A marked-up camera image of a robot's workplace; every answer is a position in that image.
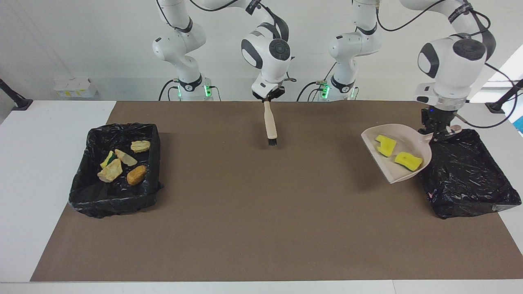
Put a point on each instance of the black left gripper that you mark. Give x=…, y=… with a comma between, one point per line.
x=439, y=116

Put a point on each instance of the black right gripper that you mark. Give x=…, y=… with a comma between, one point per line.
x=274, y=93

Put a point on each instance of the beige hand brush black bristles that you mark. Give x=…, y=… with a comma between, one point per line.
x=270, y=122

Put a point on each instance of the yellow sponge piece dark dot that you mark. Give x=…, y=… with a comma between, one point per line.
x=408, y=161

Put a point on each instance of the notched yellow sponge piece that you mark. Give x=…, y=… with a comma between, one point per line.
x=385, y=145

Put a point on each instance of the beige plastic dustpan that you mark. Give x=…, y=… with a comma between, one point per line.
x=392, y=167

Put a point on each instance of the golden croissant piece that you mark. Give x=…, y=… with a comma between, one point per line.
x=140, y=146
x=126, y=157

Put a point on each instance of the brown oval bread roll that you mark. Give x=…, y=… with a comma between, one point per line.
x=136, y=174

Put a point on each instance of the yellow sponge piece green back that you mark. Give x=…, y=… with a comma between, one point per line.
x=107, y=158

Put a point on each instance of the pale lumpy bread piece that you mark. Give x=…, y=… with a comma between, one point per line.
x=110, y=171

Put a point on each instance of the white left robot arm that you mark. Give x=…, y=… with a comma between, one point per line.
x=449, y=61

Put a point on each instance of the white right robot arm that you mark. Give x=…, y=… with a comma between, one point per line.
x=265, y=53

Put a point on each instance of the black bag bin pink mark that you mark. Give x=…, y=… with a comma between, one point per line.
x=461, y=183

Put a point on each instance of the black bag lined bin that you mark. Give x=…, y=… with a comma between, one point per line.
x=94, y=196

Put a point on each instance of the blue board edge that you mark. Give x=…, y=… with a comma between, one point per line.
x=519, y=124

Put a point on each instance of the brown table mat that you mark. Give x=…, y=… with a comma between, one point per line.
x=261, y=245

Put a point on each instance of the white cardboard box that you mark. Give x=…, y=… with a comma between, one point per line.
x=75, y=87

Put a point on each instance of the black camera stand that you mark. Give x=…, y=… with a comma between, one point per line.
x=16, y=100
x=502, y=100

